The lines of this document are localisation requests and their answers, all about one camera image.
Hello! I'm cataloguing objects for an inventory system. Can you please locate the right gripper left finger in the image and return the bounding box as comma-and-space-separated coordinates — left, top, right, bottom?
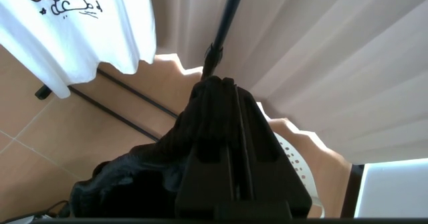
175, 130, 239, 218

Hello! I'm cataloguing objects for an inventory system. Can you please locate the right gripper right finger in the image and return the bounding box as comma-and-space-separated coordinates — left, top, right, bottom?
233, 86, 313, 218

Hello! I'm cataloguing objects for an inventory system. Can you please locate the black garment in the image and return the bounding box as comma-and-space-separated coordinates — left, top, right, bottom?
70, 76, 255, 219

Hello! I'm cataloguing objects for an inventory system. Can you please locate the white printed t-shirt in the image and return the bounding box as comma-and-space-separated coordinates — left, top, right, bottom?
0, 0, 175, 100

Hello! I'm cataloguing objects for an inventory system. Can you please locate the white laundry basket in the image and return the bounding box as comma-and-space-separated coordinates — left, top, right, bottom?
274, 132, 326, 219

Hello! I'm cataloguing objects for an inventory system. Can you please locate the black clothes rack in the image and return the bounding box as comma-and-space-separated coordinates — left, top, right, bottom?
35, 0, 248, 143

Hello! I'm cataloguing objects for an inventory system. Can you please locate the beige curtain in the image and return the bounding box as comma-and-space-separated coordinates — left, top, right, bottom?
148, 0, 428, 165

